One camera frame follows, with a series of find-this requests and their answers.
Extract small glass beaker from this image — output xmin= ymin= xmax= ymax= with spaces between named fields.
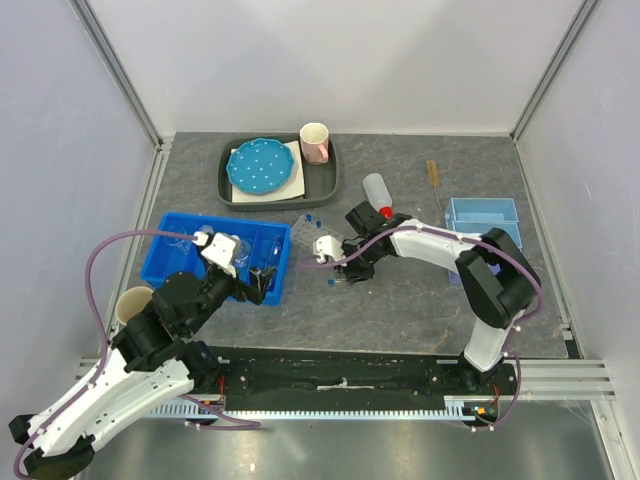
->
xmin=163 ymin=225 xmax=191 ymax=255

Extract blue polka dot plate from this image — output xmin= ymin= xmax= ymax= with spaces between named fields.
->
xmin=226 ymin=138 xmax=295 ymax=195

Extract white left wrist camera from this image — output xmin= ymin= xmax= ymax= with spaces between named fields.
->
xmin=192 ymin=231 xmax=241 ymax=278

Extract light blue drawer organizer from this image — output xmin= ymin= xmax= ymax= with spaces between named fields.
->
xmin=444 ymin=198 xmax=523 ymax=249

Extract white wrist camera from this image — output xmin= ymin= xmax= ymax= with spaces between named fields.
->
xmin=192 ymin=231 xmax=241 ymax=278
xmin=312 ymin=235 xmax=345 ymax=265

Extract glass alcohol lamp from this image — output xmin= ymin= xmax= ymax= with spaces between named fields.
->
xmin=233 ymin=239 xmax=251 ymax=268

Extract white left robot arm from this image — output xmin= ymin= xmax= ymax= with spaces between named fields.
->
xmin=9 ymin=265 xmax=276 ymax=479

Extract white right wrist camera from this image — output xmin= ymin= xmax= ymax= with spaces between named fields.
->
xmin=312 ymin=235 xmax=345 ymax=265

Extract dark grey baking tray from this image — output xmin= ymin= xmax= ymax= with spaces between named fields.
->
xmin=217 ymin=133 xmax=341 ymax=212

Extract blue safety goggles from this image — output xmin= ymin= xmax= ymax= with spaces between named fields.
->
xmin=261 ymin=236 xmax=283 ymax=270

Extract clear test tube rack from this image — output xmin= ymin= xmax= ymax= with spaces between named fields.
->
xmin=291 ymin=213 xmax=344 ymax=252

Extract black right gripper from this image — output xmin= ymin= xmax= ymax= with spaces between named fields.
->
xmin=333 ymin=236 xmax=382 ymax=284

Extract white plastic wash bottle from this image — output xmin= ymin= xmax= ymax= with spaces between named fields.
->
xmin=363 ymin=173 xmax=393 ymax=219

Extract blue plastic divided bin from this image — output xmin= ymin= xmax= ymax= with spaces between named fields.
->
xmin=140 ymin=212 xmax=291 ymax=306

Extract glass stoppered bottle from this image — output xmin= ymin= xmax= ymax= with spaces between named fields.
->
xmin=198 ymin=225 xmax=215 ymax=235

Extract light blue cable duct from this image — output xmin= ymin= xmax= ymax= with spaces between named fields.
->
xmin=146 ymin=398 xmax=475 ymax=422

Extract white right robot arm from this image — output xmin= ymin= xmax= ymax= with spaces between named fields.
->
xmin=313 ymin=201 xmax=543 ymax=394

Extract pink ceramic mug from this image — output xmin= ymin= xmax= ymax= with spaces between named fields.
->
xmin=299 ymin=122 xmax=329 ymax=165

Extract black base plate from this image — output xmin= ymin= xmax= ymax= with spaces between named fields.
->
xmin=189 ymin=347 xmax=518 ymax=410

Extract beige paper cup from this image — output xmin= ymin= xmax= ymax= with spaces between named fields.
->
xmin=115 ymin=286 xmax=153 ymax=326

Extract test tube brush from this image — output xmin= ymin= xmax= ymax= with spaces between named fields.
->
xmin=426 ymin=159 xmax=442 ymax=211

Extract white square plate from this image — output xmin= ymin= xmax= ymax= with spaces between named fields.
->
xmin=232 ymin=141 xmax=305 ymax=203

